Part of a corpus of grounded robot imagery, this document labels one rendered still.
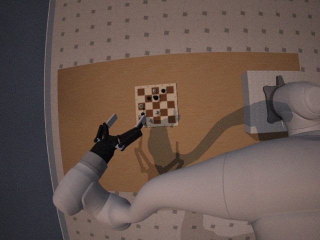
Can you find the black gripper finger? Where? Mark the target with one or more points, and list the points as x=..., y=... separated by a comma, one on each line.
x=103, y=130
x=130, y=136

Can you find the brown and cream chessboard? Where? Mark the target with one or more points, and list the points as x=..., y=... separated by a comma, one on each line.
x=166, y=104

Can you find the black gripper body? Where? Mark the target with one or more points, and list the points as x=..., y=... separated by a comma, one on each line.
x=105, y=149

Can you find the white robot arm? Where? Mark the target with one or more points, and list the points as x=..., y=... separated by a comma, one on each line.
x=274, y=184

